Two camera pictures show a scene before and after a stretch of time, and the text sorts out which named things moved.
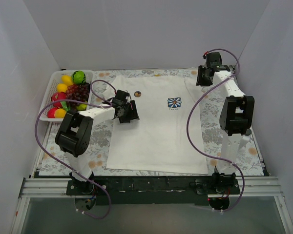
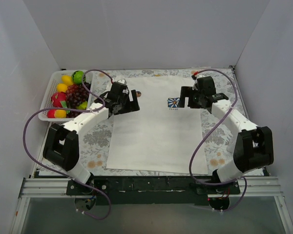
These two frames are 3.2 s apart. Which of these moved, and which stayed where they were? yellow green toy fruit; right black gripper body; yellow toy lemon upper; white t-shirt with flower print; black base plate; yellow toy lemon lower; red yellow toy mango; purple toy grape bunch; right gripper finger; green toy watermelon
Moved: right black gripper body; right gripper finger
Stayed: red yellow toy mango; green toy watermelon; black base plate; purple toy grape bunch; white t-shirt with flower print; yellow toy lemon lower; yellow green toy fruit; yellow toy lemon upper
